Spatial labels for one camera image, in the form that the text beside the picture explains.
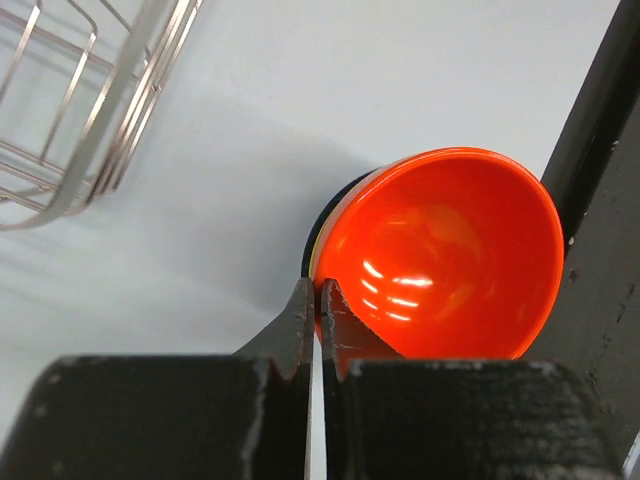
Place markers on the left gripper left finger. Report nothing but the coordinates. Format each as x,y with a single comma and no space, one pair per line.
240,416

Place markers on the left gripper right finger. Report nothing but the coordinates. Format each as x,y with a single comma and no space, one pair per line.
387,417

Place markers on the red-orange bowl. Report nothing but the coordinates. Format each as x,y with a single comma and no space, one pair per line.
451,253

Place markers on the wire dish rack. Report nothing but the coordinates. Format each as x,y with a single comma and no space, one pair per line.
79,83

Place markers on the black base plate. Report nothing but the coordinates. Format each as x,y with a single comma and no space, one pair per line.
593,177

